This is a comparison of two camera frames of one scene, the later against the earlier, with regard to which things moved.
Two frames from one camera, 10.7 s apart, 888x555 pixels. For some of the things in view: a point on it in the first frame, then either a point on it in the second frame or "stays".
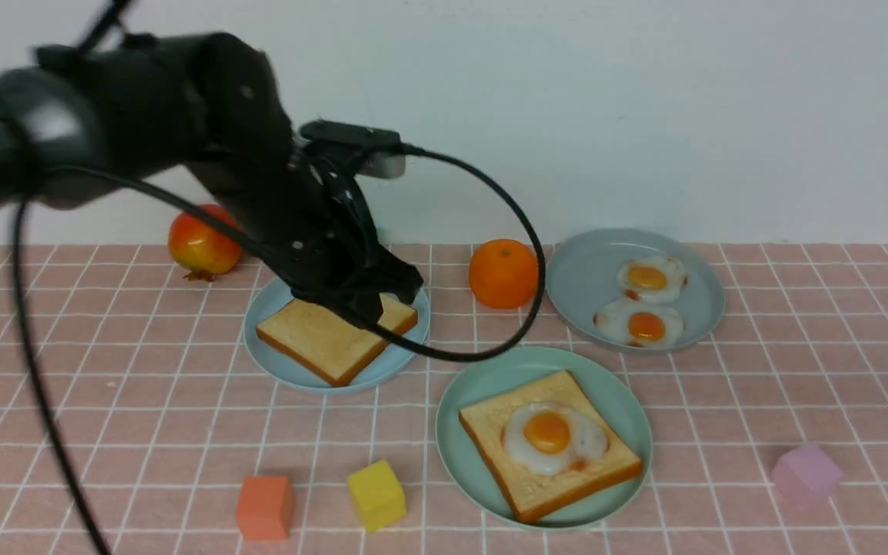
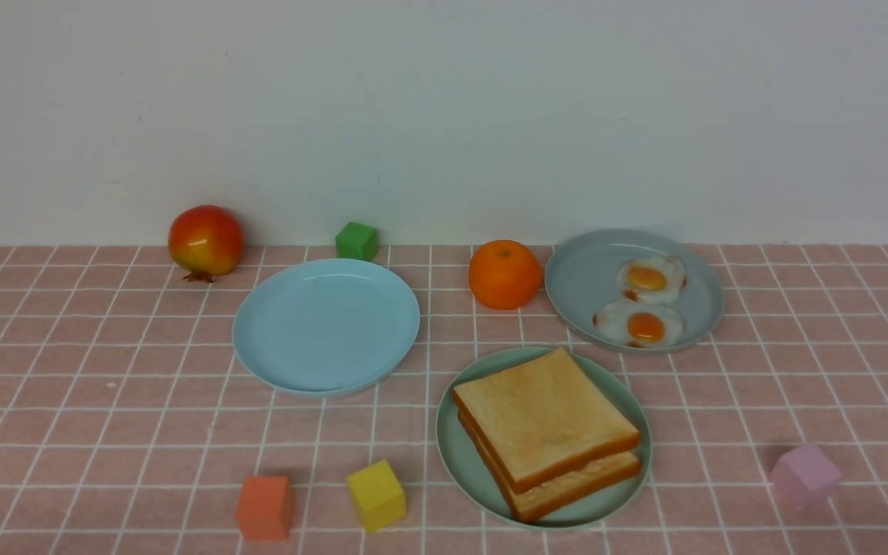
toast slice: x=328 y=341 → x=543 y=419
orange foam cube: x=265 y=507 stays
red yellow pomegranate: x=202 y=248 stays
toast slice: x=531 y=495 stays
